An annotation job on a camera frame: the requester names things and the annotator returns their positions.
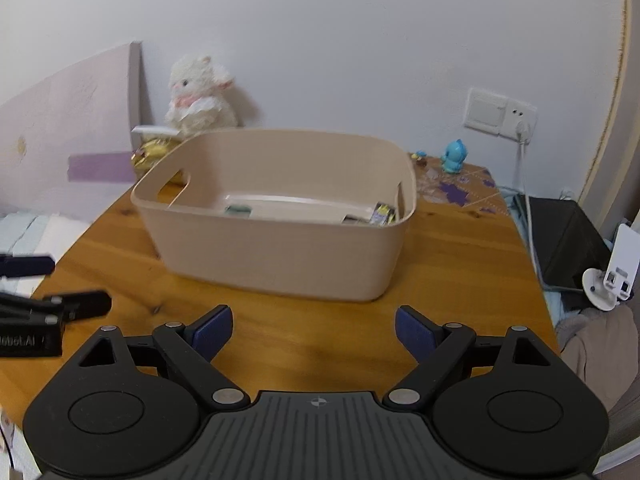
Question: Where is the blue patterned card box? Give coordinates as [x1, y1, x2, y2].
[224, 204, 252, 218]

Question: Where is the black small box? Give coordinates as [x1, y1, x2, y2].
[342, 203, 397, 226]

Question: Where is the gold tissue pack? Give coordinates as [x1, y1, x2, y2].
[131, 125, 182, 178]

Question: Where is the black box beside table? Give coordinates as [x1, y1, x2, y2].
[529, 197, 611, 295]

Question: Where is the purple patterned table mat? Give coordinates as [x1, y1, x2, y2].
[409, 153, 509, 217]

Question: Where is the white plush bunny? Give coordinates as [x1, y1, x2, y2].
[165, 55, 240, 138]

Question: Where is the blue penguin figurine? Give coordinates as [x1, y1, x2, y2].
[440, 139, 468, 174]

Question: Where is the beige plastic storage basket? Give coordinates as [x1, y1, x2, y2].
[131, 128, 416, 301]

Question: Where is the small dark figurine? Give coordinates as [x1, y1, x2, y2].
[410, 151, 427, 167]

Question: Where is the white camera stand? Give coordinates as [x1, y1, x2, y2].
[582, 224, 640, 312]

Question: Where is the white plug and cable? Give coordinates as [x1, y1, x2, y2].
[514, 119, 557, 291]

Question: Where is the white wall switch socket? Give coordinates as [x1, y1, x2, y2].
[463, 88, 537, 143]

